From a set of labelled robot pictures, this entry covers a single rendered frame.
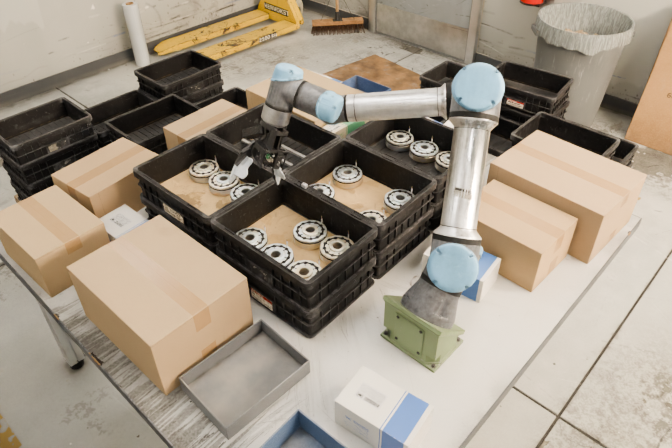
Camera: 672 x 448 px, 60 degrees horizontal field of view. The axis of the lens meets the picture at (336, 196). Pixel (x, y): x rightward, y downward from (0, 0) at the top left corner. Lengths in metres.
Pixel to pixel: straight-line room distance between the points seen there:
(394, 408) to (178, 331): 0.55
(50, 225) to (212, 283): 0.62
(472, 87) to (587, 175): 0.78
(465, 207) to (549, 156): 0.78
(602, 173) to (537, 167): 0.21
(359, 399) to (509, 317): 0.56
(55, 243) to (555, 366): 1.93
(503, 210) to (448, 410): 0.66
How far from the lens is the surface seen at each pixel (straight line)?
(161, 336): 1.48
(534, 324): 1.79
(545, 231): 1.84
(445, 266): 1.37
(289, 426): 1.39
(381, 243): 1.73
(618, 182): 2.06
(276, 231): 1.80
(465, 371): 1.64
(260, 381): 1.60
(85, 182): 2.13
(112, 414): 2.52
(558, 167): 2.06
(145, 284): 1.62
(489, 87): 1.38
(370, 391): 1.47
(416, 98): 1.54
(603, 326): 2.85
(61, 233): 1.94
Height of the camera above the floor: 2.01
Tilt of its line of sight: 38 degrees down
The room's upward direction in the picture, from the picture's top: 1 degrees counter-clockwise
